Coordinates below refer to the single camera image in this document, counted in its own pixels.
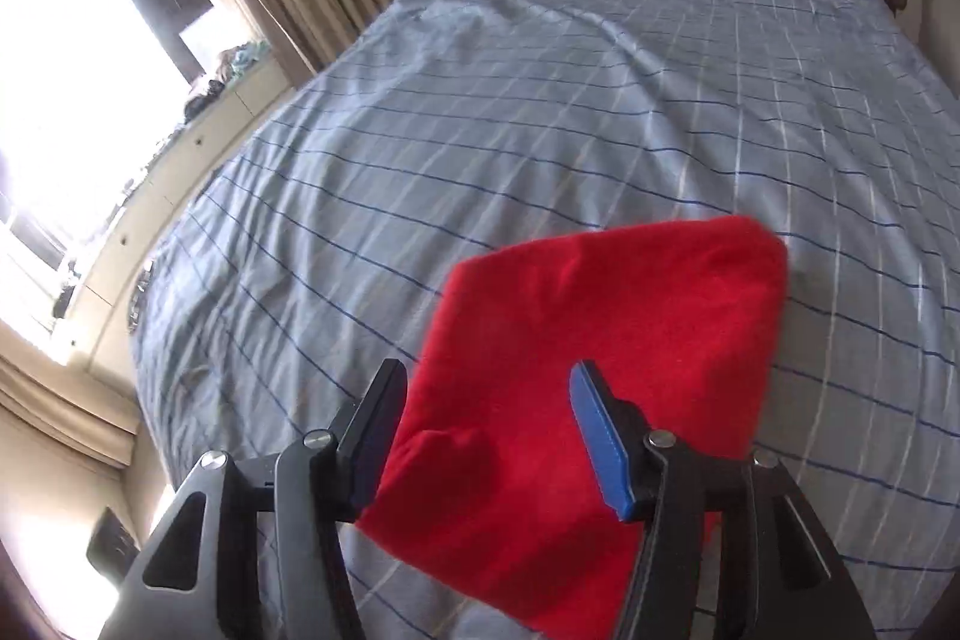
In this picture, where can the cream window bench cabinet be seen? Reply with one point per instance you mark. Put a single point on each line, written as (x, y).
(217, 138)

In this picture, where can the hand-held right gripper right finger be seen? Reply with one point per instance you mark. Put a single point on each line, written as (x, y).
(600, 437)

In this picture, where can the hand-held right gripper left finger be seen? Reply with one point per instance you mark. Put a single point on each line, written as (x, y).
(379, 419)

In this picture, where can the blue plaid duvet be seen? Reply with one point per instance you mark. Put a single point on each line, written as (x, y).
(525, 85)

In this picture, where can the red knit sweater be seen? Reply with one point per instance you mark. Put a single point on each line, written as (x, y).
(600, 295)

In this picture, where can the dark flat object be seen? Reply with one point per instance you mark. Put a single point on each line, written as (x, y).
(112, 546)

